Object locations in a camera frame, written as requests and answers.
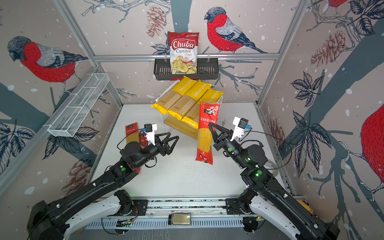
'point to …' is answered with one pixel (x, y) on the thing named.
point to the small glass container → (179, 219)
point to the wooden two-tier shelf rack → (181, 125)
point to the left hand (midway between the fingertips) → (173, 137)
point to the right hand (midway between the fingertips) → (205, 128)
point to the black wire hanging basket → (207, 69)
